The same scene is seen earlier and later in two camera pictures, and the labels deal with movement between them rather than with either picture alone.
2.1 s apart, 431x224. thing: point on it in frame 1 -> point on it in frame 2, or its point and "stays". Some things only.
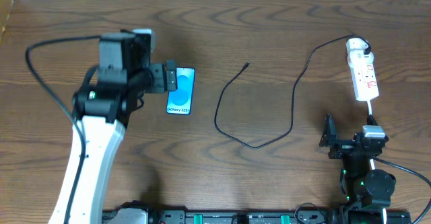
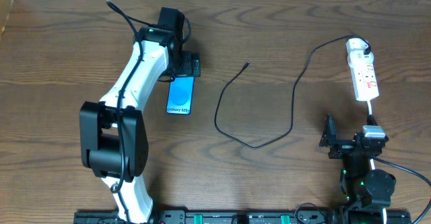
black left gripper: [170, 81] -> [190, 64]
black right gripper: [344, 144] stays
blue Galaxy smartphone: [180, 101] stays
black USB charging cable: [311, 55] stays
